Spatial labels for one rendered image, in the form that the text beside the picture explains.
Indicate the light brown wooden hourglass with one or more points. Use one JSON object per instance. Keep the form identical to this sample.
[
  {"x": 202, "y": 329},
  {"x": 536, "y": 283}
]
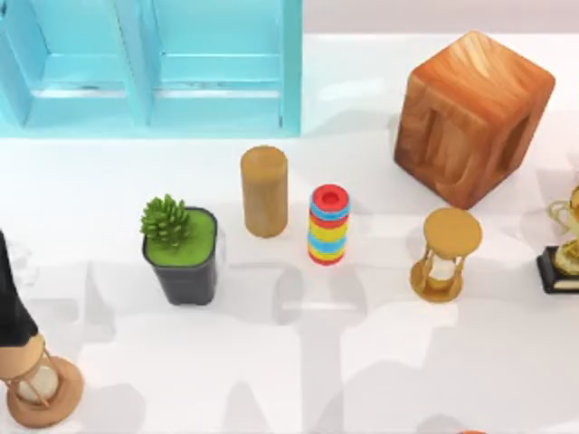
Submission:
[{"x": 43, "y": 384}]

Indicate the small orange object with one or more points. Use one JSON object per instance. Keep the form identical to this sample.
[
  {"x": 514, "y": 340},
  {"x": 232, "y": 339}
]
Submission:
[{"x": 470, "y": 432}]

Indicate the golden yellow hourglass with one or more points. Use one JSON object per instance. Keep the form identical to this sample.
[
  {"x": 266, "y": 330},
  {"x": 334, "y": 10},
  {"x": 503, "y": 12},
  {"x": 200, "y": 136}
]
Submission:
[{"x": 450, "y": 239}]

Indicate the wooden block with recesses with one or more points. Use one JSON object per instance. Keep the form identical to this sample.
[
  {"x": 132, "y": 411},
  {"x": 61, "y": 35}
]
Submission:
[{"x": 475, "y": 108}]

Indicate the stack of coloured rings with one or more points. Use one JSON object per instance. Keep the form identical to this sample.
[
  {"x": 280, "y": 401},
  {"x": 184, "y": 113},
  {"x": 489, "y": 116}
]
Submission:
[{"x": 329, "y": 226}]

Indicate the green plant in black pot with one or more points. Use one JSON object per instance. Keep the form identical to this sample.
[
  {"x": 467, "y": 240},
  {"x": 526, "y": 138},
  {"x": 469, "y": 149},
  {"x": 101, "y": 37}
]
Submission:
[{"x": 183, "y": 253}]

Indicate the light blue rack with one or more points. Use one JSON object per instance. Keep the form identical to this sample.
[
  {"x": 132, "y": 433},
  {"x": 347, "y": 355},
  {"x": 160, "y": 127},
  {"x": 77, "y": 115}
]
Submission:
[{"x": 217, "y": 68}]

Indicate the tan wooden cylinder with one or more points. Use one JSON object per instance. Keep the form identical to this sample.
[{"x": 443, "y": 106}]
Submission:
[{"x": 264, "y": 194}]

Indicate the gold trophy on black base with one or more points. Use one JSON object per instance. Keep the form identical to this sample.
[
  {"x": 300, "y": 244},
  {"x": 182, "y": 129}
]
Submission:
[{"x": 565, "y": 253}]

